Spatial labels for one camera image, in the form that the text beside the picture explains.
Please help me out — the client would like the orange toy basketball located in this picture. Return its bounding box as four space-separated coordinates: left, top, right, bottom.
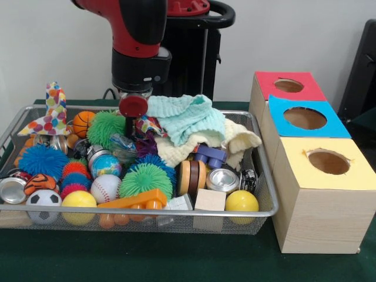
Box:
72 111 96 139

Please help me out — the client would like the mint green muslin cloth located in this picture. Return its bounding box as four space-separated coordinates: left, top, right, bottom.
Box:
147 94 227 147

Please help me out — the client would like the white baseball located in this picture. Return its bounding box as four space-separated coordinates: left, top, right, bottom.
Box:
90 174 122 204

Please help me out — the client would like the blue spiky rubber ball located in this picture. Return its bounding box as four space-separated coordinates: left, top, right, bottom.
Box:
18 145 69 180

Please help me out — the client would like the black chair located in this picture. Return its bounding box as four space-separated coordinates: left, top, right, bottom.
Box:
338 19 376 147

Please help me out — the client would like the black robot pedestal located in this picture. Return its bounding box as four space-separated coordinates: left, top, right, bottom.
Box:
154 0 236 102

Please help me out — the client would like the pale yellow muslin cloth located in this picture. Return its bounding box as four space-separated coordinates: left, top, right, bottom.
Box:
156 117 263 171

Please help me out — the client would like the colourful polka-dot cloth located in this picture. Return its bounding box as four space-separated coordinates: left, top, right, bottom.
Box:
18 82 74 137

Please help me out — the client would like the crushed clear plastic bottle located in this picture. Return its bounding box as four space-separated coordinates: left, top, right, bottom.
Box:
108 133 139 163

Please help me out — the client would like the clear mesh bin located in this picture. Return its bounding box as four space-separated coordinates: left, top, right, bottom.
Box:
0 105 278 237

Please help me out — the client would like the black and white soccer ball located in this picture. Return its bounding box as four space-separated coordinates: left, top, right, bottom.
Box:
26 189 63 226

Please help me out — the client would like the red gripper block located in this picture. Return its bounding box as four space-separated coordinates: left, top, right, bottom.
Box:
119 94 149 137

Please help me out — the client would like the green spiky rubber ball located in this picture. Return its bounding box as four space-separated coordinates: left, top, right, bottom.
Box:
87 112 127 149
119 163 174 200

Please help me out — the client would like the wooden box with three holes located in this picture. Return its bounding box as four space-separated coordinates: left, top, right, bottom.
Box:
248 71 376 254

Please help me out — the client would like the yellow smiley ball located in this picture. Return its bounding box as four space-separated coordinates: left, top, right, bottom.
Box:
225 189 259 224

